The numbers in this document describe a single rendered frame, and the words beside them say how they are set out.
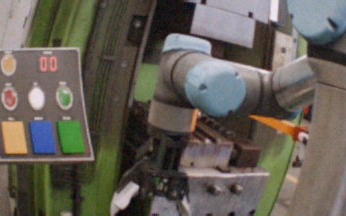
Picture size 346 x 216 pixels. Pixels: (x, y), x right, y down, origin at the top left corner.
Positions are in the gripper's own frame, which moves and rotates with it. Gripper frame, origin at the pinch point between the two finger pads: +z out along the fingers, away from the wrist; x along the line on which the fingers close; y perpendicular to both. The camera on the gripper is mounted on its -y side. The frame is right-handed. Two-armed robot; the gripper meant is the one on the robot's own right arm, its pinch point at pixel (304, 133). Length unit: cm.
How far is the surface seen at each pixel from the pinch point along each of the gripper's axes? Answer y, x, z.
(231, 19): -21.1, -2.6, 41.2
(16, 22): 11, -48, 569
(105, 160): 26, -27, 56
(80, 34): -10, -42, 55
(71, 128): 10, -46, 27
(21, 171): 25, -61, 32
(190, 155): 17.9, -7.6, 41.8
